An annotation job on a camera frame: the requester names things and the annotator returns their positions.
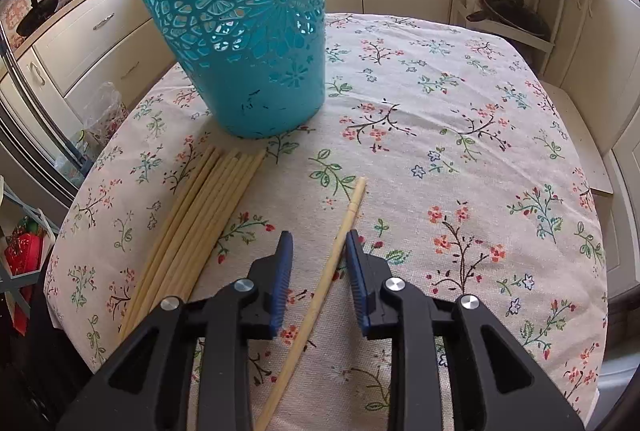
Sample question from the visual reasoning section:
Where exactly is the single bamboo chopstick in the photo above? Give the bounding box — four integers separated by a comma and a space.
254, 177, 367, 431

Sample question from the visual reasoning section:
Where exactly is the teal perforated plastic basket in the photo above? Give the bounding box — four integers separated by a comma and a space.
143, 0, 326, 139

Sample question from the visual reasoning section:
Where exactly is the floral tablecloth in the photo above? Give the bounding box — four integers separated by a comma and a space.
43, 14, 608, 418

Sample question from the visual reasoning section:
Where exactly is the red bag on rack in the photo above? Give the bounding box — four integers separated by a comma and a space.
3, 217, 46, 336

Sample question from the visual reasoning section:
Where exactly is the dark pan on shelf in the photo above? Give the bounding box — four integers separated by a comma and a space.
466, 0, 551, 41

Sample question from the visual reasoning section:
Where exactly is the black wok on stove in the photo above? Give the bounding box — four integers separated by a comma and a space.
16, 0, 58, 38

